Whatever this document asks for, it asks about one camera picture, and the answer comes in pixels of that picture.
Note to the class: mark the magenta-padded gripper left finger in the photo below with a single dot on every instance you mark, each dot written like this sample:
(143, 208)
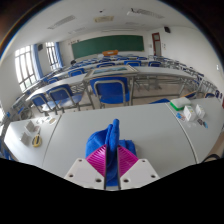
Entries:
(81, 171)

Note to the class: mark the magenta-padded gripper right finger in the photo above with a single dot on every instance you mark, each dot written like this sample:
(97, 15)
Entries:
(141, 171)

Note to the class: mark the blue terry towel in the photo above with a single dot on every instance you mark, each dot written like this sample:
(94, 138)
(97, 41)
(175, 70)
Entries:
(113, 133)

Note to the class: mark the yellow tape roll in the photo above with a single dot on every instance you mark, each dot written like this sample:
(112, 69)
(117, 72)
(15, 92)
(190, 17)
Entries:
(36, 145)

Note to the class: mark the colourful small cards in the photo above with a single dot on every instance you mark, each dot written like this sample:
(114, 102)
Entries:
(46, 120)

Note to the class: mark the green and white box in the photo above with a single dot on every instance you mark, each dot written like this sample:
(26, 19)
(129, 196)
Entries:
(180, 103)

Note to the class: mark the blue classroom chairs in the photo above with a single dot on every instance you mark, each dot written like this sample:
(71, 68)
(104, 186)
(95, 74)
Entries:
(111, 90)

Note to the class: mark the grey classroom desks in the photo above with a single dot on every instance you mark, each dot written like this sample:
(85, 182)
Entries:
(110, 70)

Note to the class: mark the large bright window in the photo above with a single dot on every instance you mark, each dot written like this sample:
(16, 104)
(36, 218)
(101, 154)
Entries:
(24, 68)

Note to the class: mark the blue curtain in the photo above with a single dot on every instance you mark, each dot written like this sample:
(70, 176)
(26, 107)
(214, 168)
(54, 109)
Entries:
(59, 55)
(37, 61)

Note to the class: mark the narrow bright window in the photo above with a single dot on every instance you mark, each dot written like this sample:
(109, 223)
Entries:
(50, 55)

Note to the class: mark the orange lectern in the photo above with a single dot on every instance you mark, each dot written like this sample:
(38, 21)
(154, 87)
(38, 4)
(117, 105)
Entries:
(110, 53)

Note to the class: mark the brown door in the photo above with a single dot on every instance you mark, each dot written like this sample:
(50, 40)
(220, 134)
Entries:
(156, 45)

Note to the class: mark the green chalkboard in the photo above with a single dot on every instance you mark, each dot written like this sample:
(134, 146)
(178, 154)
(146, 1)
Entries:
(106, 46)

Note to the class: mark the ceiling lights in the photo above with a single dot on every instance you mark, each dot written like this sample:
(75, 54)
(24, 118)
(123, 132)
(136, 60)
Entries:
(61, 21)

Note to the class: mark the white ceiling projector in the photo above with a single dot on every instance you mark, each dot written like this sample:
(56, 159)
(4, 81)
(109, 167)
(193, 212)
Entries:
(133, 12)

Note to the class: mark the black wall speaker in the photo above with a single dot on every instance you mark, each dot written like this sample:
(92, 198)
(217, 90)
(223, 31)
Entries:
(167, 29)
(40, 47)

